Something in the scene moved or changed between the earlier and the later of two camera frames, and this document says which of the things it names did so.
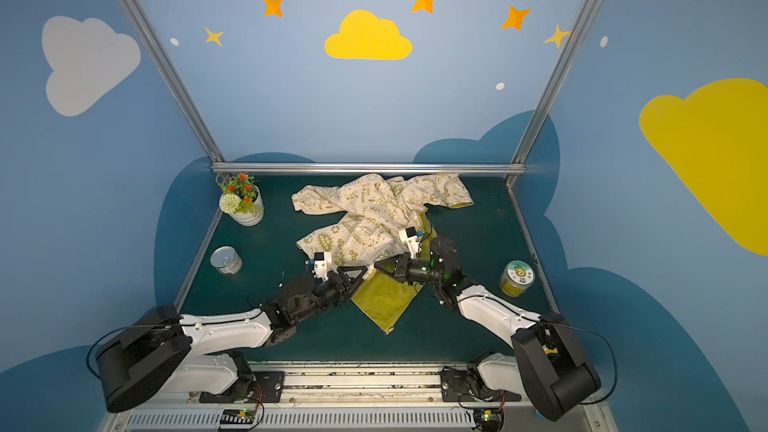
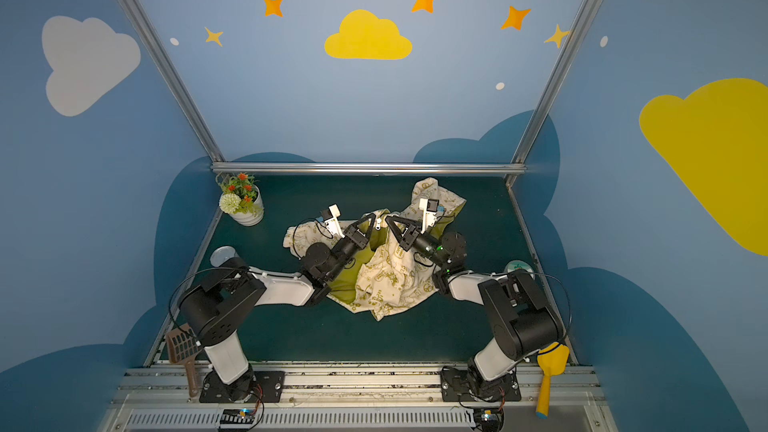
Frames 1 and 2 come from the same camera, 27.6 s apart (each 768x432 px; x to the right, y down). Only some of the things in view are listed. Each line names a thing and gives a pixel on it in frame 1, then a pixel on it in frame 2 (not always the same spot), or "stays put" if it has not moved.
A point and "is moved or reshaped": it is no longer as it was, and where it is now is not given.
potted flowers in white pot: (241, 198) stays put
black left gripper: (338, 282) -> (354, 237)
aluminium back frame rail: (369, 168) stays put
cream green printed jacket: (375, 210) is moved or reshaped
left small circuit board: (237, 417) stays put
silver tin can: (226, 259) stays put
